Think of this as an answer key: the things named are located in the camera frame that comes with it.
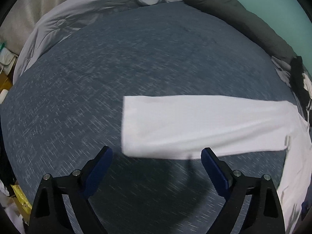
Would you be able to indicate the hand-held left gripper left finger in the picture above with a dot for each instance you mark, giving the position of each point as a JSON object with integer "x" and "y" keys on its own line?
{"x": 97, "y": 173}

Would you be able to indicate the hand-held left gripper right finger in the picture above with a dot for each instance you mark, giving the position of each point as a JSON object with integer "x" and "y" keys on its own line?
{"x": 214, "y": 173}

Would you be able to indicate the white long-sleeve shirt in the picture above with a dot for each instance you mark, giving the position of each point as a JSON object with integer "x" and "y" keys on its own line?
{"x": 195, "y": 126}

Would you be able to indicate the yellow packet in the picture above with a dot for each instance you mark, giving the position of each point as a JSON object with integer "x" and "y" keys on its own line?
{"x": 20, "y": 195}

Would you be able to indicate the blue patterned bedspread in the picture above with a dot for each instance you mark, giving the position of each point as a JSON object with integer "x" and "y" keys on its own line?
{"x": 97, "y": 90}

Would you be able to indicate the crumpled grey garment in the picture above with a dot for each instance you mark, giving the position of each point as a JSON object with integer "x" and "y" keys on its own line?
{"x": 282, "y": 73}

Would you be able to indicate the crumpled black garment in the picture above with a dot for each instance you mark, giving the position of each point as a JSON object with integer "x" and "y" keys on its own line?
{"x": 298, "y": 82}

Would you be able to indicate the crumpled white garment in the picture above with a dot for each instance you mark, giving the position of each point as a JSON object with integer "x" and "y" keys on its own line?
{"x": 307, "y": 80}

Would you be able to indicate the light lavender blanket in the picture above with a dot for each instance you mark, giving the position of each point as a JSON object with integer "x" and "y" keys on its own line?
{"x": 73, "y": 17}

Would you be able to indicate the dark grey bolster pillow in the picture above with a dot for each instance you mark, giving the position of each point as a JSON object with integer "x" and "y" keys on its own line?
{"x": 231, "y": 9}

